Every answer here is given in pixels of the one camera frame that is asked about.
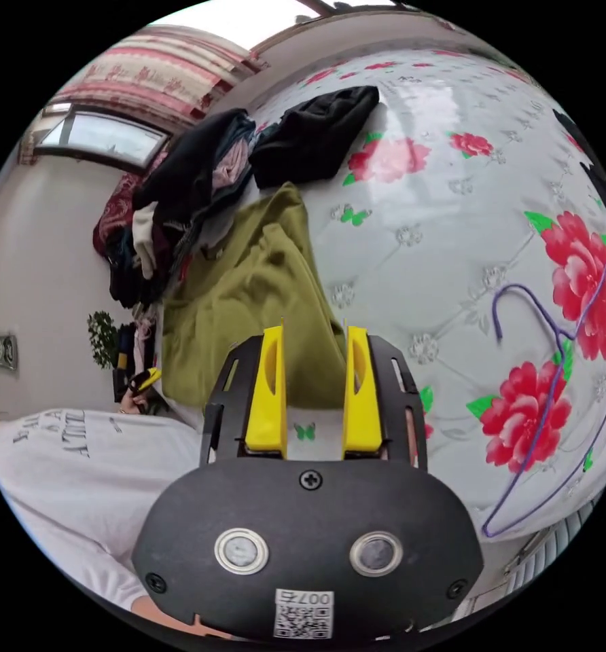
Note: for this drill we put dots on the person's left hand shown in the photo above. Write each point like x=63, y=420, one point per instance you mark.
x=132, y=405

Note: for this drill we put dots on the pile of clothes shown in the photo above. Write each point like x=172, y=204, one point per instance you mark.
x=180, y=188

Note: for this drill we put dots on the green potted plant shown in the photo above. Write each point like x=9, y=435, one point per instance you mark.
x=102, y=338

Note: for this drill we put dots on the green long sleeve shirt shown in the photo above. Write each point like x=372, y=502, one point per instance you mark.
x=252, y=285

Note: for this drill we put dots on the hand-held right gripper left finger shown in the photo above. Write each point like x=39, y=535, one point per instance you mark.
x=268, y=412

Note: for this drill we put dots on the bed with floral sheet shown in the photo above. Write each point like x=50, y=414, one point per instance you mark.
x=435, y=265

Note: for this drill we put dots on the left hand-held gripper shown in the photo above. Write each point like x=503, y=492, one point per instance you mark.
x=124, y=384

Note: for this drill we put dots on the window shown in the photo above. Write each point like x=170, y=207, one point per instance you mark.
x=104, y=135

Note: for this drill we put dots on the pink patterned curtain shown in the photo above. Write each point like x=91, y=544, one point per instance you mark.
x=155, y=71

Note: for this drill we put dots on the black folded garment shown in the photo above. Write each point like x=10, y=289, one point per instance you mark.
x=313, y=137

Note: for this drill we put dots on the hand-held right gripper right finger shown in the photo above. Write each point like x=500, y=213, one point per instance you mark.
x=360, y=417

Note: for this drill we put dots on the person's right forearm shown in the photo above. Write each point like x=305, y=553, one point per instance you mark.
x=165, y=614

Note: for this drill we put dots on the person's body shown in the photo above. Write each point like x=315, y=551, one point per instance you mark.
x=73, y=473

